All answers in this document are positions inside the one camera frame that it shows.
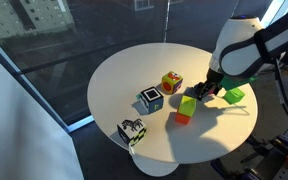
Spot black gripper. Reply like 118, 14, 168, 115
193, 68, 225, 101

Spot purple block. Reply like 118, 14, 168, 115
206, 84, 218, 97

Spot green block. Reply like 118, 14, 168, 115
223, 87, 246, 105

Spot lime yellow block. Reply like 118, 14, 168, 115
178, 94, 197, 118

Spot orange block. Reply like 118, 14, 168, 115
175, 112, 192, 126

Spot colourful soft cube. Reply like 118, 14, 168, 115
161, 70, 184, 95

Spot black white square-print cube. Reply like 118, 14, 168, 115
136, 86, 165, 115

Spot black clamp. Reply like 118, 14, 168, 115
240, 134, 276, 164

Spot zebra checkered soft cube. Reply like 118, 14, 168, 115
116, 117, 148, 156

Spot beige building outside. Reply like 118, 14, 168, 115
0, 0, 76, 38

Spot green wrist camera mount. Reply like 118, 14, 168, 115
221, 75, 260, 92

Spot dark window frame post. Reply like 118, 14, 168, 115
163, 0, 172, 44

